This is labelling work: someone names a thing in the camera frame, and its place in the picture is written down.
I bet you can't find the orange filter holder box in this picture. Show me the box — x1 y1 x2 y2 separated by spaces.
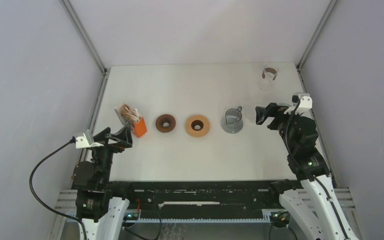
131 117 148 138

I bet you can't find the clear glass with brown band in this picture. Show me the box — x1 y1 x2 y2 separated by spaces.
257 65 279 92

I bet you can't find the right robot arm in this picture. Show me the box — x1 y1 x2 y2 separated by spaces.
255 103 358 240

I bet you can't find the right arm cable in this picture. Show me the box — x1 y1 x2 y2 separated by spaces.
284 97 351 240

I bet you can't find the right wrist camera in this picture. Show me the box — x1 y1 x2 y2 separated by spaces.
283 92 313 115

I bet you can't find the grey glass carafe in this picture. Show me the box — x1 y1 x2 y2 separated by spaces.
220 106 244 134

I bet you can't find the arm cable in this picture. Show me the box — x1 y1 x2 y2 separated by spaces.
284 97 351 240
28 139 89 240

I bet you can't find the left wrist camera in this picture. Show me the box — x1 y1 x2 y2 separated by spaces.
74 129 104 149

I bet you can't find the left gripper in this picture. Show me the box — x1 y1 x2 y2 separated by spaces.
89 122 132 185

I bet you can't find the clear glass dripper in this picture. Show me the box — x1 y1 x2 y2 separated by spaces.
242 104 256 124

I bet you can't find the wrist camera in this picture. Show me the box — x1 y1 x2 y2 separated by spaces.
283 92 313 115
74 129 104 149

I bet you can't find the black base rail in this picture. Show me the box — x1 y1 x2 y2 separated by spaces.
71 180 339 220

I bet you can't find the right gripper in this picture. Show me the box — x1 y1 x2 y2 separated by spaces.
255 102 303 153

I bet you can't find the dark wooden ring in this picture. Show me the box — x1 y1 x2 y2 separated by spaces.
155 114 177 134

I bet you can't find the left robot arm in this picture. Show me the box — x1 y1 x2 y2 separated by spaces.
72 126 137 240

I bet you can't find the light wooden ring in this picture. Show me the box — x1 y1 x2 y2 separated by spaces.
184 114 211 138

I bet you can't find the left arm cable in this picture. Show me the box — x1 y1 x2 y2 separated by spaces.
28 139 89 240

